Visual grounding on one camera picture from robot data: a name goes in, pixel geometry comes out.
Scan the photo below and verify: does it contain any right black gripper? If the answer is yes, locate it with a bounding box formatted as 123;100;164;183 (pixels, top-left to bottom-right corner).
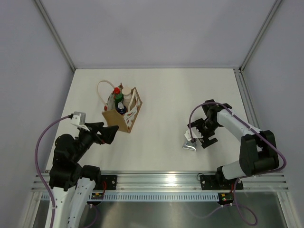
188;118;220;148

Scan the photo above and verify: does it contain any green dish soap bottle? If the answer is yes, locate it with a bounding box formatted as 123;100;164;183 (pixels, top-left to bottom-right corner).
114;87;124;105

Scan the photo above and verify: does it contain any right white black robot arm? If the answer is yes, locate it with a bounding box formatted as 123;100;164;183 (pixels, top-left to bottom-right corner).
184;100;279;190

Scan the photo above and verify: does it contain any white slotted cable duct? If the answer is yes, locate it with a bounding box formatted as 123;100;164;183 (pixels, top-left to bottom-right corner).
40;192;220;202

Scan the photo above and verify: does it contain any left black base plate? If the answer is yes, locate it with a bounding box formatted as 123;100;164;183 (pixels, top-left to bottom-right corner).
94;175;117;190

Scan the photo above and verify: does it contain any orange blue spray bottle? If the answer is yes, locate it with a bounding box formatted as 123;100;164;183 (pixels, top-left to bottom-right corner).
116;102;127;115

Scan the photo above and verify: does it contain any right aluminium frame post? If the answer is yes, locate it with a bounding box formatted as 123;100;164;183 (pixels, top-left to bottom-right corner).
239;0;284;73

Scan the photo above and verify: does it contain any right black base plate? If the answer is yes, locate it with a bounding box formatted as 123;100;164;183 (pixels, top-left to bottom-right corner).
199;174;244;190

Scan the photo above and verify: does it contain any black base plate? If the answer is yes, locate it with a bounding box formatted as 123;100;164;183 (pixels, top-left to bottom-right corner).
94;175;117;190
199;174;244;190

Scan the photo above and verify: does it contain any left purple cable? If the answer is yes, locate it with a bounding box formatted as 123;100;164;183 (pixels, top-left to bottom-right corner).
35;114;99;228

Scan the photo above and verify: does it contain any silver toothpaste tube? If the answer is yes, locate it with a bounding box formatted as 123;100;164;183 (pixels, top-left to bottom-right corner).
182;139;197;151

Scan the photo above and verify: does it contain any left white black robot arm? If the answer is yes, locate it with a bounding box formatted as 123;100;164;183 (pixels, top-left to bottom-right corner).
46;122;119;228

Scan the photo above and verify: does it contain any right side aluminium rail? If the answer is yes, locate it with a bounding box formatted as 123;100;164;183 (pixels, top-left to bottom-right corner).
233;68;261;129

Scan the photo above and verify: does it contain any aluminium mounting rail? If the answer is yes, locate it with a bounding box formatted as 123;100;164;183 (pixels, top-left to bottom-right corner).
30;172;289;192

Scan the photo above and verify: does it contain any left aluminium frame post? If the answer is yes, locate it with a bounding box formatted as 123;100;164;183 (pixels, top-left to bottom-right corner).
33;0;77;73

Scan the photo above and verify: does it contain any aluminium frame post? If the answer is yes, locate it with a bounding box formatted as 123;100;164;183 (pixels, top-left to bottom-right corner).
239;0;284;73
33;0;77;73

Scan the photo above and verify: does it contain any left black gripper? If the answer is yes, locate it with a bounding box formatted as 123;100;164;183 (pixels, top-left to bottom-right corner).
72;122;118;162

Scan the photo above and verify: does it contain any beige pump lotion bottle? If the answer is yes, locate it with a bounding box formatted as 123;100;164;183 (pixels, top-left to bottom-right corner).
122;86;135;112

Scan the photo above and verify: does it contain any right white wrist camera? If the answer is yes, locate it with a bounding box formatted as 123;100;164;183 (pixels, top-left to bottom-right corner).
184;127;202;141

